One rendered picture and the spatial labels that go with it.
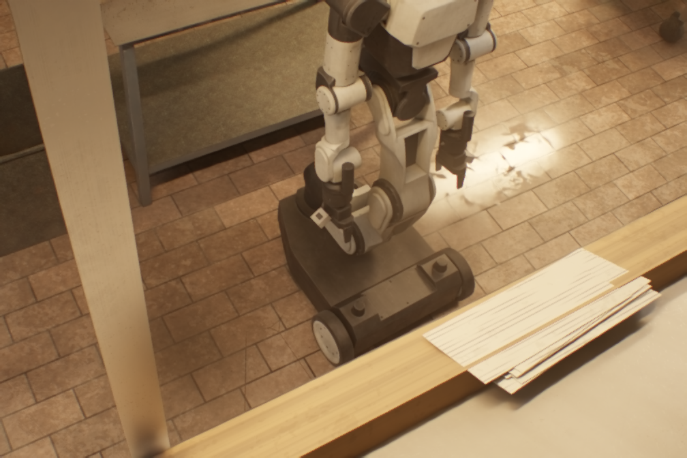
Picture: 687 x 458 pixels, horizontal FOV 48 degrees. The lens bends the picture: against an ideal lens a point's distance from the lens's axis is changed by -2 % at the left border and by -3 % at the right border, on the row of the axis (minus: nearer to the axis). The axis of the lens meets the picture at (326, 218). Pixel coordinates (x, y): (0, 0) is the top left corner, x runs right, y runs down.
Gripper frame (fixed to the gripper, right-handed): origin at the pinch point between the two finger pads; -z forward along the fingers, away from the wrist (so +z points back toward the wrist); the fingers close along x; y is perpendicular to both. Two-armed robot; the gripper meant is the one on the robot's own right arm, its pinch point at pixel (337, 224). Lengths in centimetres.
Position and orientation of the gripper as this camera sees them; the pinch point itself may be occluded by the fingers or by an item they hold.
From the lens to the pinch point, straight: 237.8
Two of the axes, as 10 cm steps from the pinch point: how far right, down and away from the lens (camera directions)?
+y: 8.3, -3.8, 4.0
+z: -0.1, -7.3, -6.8
